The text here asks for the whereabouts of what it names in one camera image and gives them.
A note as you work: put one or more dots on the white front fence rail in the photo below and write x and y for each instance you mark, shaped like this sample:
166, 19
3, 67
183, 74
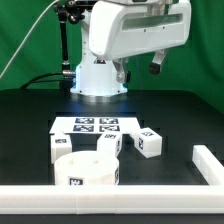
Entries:
157, 199

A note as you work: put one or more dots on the white round stool seat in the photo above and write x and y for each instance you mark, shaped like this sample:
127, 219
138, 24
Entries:
86, 168

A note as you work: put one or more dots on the white sheet with markers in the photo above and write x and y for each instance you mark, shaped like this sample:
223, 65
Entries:
94, 125

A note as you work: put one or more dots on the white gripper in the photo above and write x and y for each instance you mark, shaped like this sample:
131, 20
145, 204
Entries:
122, 29

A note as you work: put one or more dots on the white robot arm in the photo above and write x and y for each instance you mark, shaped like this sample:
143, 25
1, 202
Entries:
96, 77

